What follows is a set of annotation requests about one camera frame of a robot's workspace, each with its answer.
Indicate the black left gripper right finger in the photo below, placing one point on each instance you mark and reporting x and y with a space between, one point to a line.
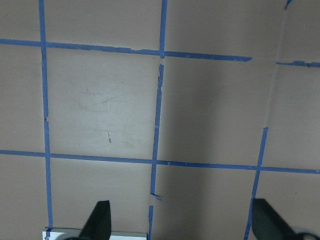
267 224

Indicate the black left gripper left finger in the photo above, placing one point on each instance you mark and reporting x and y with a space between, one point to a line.
99 224

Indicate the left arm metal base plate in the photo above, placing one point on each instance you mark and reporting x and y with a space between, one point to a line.
64 233

